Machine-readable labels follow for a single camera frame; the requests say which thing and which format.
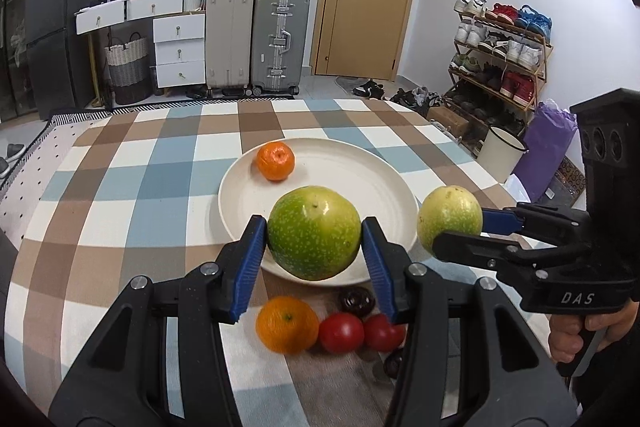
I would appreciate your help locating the shoe rack with shoes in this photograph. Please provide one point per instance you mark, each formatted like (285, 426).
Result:
(515, 52)

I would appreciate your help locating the red cherry tomato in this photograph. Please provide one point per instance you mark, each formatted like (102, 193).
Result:
(382, 333)
(341, 333)

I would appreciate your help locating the glass door cabinet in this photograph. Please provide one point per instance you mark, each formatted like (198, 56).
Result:
(14, 52)

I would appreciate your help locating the woven laundry basket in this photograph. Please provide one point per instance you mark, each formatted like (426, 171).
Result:
(129, 69)

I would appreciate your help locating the grey floor mat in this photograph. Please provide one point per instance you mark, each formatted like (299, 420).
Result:
(347, 84)

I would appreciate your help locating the green speckled passion fruit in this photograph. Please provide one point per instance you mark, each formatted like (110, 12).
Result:
(314, 232)

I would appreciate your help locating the beige suitcase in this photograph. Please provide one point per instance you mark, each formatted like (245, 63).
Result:
(229, 37)

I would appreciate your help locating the purple bag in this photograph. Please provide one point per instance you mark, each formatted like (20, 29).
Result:
(547, 147)

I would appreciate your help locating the white bucket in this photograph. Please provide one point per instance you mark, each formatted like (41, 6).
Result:
(500, 154)

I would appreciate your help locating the dark grey refrigerator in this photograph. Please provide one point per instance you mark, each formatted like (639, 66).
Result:
(62, 22)

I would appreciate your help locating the silver suitcase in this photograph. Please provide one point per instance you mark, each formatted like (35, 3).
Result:
(280, 42)

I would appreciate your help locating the person's right hand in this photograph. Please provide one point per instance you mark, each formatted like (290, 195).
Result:
(560, 342)

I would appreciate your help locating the dark purple plum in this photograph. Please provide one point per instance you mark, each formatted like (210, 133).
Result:
(356, 299)

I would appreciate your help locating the grey slip-on shoe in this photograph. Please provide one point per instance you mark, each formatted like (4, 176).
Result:
(16, 150)
(4, 167)

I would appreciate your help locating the patterned doormat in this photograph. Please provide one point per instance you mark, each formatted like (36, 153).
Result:
(570, 182)

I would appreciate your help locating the white desk with drawers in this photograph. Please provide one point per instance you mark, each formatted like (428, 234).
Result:
(177, 42)

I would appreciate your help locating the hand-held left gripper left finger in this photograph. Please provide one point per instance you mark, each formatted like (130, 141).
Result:
(247, 267)

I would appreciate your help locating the orange mandarin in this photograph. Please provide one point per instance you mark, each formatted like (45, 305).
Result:
(275, 161)
(286, 324)

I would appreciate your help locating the white round plate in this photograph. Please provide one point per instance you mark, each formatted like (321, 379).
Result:
(350, 172)

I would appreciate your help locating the wooden shoe rack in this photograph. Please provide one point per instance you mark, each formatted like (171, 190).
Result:
(545, 49)

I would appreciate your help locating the pile of dark shoes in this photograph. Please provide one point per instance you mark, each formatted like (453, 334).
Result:
(417, 98)

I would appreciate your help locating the dark cherry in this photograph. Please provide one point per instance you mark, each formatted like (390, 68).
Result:
(395, 363)

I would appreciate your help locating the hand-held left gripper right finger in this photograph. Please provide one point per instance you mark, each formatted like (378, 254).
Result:
(380, 267)

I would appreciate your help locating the black slippers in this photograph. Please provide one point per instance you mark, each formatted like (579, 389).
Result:
(369, 89)

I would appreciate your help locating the dotted beige rug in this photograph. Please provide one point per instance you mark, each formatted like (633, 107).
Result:
(35, 187)

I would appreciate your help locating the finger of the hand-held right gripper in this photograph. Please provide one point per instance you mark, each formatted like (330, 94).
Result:
(500, 222)
(465, 249)

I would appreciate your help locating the brown cardboard box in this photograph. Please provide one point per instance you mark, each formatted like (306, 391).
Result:
(450, 121)

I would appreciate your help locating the checkered tablecloth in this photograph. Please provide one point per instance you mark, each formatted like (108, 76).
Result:
(150, 207)

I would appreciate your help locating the yellow-green passion fruit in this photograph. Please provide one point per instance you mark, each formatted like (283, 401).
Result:
(450, 214)

